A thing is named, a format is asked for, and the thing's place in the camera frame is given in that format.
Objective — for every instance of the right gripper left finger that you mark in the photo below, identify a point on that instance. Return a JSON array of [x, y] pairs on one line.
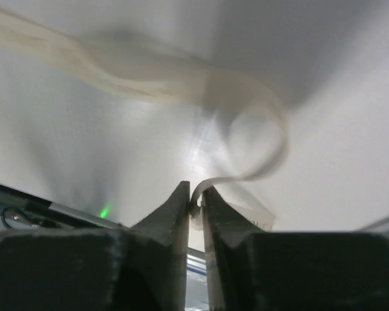
[[142, 267]]

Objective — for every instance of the cream ribbon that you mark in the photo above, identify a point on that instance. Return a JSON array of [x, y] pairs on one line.
[[105, 106]]

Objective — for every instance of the aluminium frame profile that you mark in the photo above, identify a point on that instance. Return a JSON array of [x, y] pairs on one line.
[[36, 212]]

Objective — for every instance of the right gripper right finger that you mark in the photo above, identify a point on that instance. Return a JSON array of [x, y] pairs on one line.
[[250, 269]]

